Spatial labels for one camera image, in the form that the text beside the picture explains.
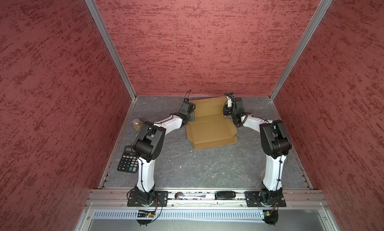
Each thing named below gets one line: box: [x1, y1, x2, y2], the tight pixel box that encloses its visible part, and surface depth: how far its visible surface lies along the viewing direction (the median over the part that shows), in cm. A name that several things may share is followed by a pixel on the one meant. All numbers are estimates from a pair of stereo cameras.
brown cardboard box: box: [186, 96, 238, 151], surface depth 100 cm
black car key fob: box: [214, 190, 236, 200], surface depth 75 cm
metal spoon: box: [174, 191, 207, 199], surface depth 77 cm
